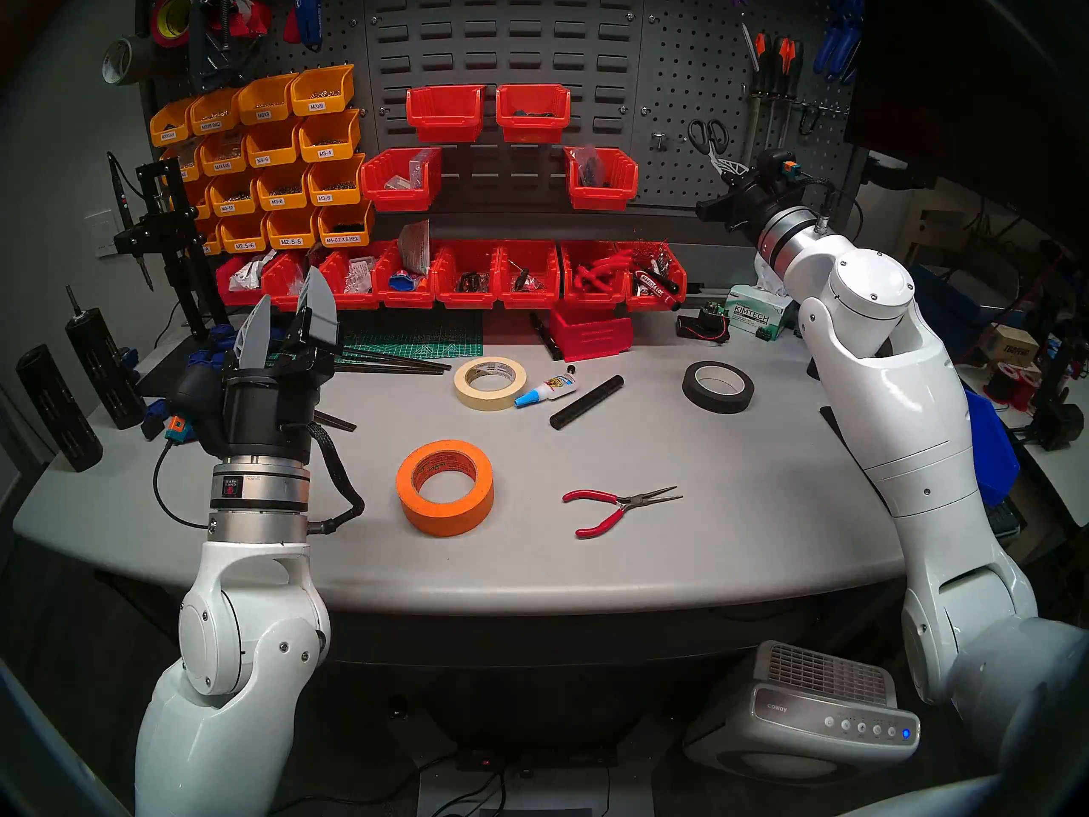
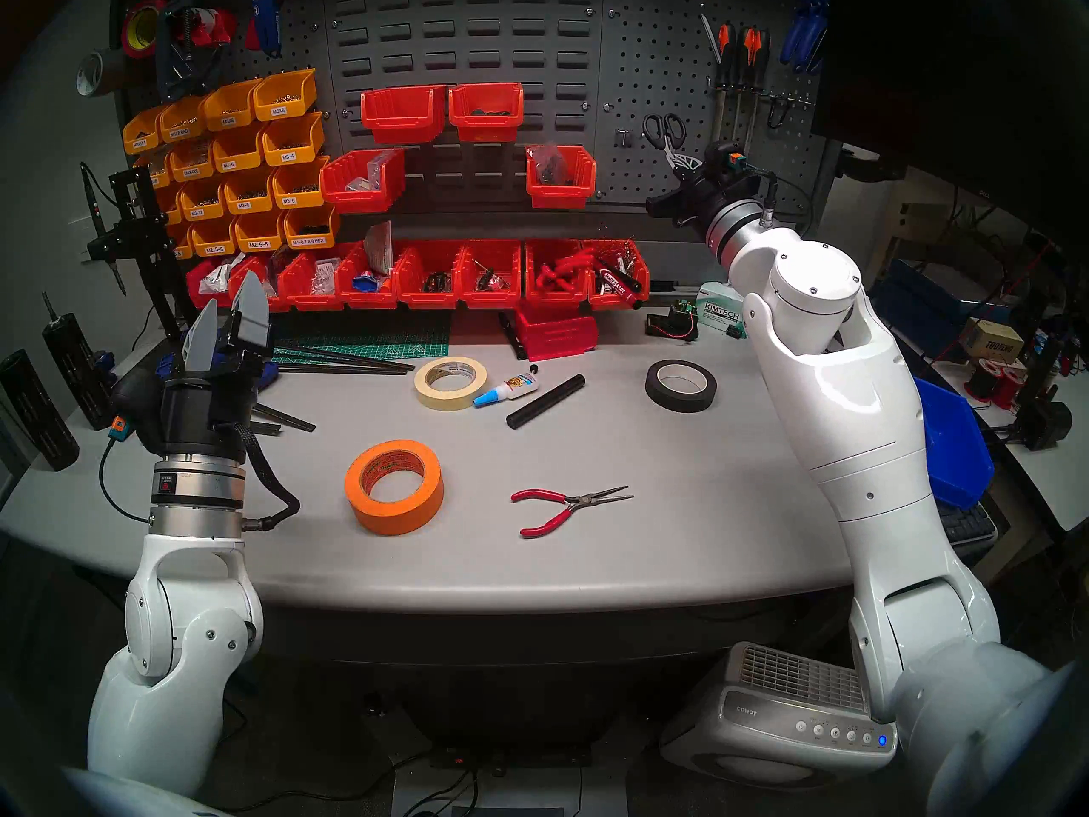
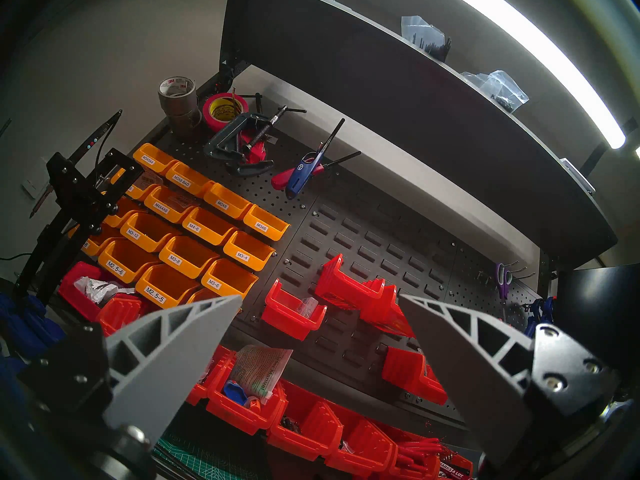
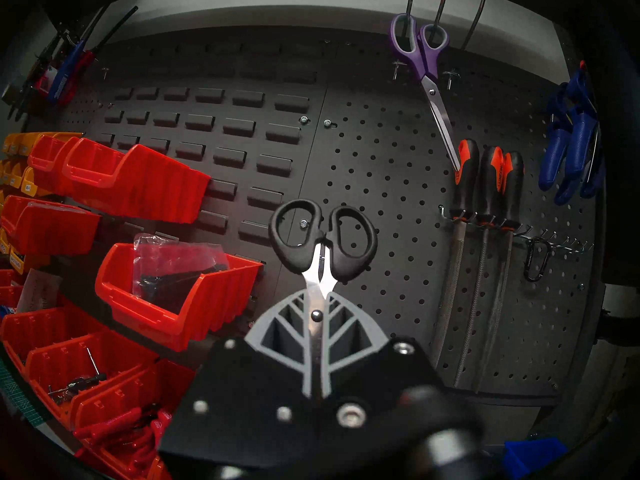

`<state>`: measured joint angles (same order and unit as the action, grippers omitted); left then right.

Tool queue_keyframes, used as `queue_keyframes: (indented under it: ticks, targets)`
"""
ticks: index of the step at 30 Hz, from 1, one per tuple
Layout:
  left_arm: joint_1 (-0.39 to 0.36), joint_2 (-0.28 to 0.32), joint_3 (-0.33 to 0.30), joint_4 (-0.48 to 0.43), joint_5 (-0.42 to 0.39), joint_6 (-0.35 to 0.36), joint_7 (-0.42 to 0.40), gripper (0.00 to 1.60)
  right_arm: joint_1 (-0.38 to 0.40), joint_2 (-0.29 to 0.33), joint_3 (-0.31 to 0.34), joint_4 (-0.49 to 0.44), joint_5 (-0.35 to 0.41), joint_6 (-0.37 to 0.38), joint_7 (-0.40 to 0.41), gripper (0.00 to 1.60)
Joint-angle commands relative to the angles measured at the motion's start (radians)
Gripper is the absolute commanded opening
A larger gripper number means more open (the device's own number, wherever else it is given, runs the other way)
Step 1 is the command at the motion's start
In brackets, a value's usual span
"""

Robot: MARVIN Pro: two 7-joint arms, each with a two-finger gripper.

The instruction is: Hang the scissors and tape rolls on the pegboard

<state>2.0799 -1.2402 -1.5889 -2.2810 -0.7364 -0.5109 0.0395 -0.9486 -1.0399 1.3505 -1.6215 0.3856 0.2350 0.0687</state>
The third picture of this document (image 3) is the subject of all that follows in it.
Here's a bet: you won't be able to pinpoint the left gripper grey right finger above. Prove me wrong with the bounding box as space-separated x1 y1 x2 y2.
398 294 622 469

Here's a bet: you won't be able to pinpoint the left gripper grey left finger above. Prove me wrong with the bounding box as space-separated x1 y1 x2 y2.
20 295 244 450

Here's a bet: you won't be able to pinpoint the red yellow tape roll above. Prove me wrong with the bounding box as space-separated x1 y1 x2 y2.
201 93 249 134

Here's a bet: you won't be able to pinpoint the red plastic parts bin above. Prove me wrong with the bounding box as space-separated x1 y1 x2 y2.
385 423 446 480
381 345 449 406
95 293 151 336
360 283 418 339
266 380 344 461
185 344 236 406
59 261 118 321
325 403 396 476
314 253 386 311
261 279 328 342
205 350 288 436
440 453 474 480

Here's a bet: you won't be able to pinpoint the small blue object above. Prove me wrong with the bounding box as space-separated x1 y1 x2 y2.
222 380 248 408

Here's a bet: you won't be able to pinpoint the orange bin M2.5-5 label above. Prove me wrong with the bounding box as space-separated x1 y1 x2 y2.
135 263 201 309

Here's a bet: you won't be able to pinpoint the red hex key set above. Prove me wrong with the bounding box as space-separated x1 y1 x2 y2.
395 435 451 480

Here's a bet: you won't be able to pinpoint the black red marker pen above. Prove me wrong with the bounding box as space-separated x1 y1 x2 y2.
439 460 473 480

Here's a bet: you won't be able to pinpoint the folded paper user manual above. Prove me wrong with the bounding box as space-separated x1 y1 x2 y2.
227 345 293 405

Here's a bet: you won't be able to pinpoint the white crumpled bag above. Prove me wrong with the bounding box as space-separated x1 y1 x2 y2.
74 276 136 305

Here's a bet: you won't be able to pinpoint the green cutting mat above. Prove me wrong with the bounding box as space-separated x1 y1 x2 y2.
152 419 261 480

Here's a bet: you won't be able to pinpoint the orange bin M3-6 label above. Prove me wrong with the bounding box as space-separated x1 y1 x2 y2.
201 258 259 300

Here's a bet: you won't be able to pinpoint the orange bin M2.5-6 label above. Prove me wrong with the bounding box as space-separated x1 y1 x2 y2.
97 238 161 285

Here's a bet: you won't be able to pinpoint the orange bin M3-8 label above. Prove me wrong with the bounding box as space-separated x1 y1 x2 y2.
158 235 221 280

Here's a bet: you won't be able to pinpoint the orange bin M3-12 label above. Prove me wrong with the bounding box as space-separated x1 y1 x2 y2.
120 211 181 254

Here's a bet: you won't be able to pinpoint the orange parts bin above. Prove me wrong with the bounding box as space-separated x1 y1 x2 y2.
102 195 146 229
110 168 166 202
67 223 123 258

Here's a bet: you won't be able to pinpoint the blue bar clamp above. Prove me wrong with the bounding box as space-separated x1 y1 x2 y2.
0 291 66 365

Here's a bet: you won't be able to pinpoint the black monitor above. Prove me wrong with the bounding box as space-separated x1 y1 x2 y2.
552 263 640 385

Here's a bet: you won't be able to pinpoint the orange bin M3-4 label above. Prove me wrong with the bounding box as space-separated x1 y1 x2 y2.
222 230 277 273

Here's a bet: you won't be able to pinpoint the orange bin M4-6 label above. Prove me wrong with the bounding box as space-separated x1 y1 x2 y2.
181 206 238 247

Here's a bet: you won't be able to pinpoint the orange bin M4X4X6 label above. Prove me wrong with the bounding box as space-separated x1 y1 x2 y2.
143 185 201 225

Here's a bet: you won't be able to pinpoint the orange bin M3X6 label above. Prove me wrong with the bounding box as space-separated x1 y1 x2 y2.
242 204 291 242

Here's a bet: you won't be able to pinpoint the orange bin M3X8 BAD label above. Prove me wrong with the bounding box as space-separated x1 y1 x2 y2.
165 161 216 199

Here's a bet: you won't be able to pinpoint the orange bin M3X3X4 label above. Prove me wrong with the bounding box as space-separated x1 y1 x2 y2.
132 143 178 176

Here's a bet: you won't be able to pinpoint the red stick lighter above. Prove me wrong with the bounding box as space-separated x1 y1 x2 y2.
271 150 362 190

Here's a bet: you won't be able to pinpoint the red plastic tool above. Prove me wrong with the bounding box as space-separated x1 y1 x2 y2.
239 129 268 165

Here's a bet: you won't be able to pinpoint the dark metal C-clamp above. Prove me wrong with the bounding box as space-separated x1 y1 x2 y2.
202 105 307 178

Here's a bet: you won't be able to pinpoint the blue stick lighter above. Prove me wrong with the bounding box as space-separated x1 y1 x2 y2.
285 118 346 200

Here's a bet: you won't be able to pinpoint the black overhead shelf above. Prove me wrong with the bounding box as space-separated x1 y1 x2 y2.
220 0 618 270

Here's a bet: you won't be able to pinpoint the clear bag of dark parts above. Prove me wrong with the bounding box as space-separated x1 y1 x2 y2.
400 15 452 64
460 70 530 115

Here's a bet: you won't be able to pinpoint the white LED light strip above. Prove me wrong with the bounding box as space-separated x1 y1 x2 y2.
435 0 628 151

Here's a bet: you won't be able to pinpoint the blue handled pliers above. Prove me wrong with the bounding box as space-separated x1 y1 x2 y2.
522 295 556 339

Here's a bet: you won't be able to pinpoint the purple handled scissors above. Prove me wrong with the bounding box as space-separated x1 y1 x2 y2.
494 262 513 304

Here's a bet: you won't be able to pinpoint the grey pegboard wall panel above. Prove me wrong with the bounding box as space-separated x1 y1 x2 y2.
127 68 551 434

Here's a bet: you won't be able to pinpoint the white wall plate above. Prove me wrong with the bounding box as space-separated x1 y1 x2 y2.
21 155 51 200

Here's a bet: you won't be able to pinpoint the grey duct tape roll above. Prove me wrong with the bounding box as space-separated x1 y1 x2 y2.
157 75 203 143

